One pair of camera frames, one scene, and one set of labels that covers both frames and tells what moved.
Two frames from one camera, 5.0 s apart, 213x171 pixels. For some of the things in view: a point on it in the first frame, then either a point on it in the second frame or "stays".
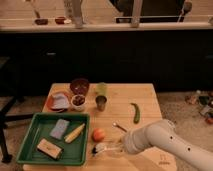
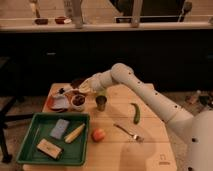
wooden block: (50, 148) stays
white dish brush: (102, 147) to (63, 91)
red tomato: (98, 134) stays
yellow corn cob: (74, 133) stays
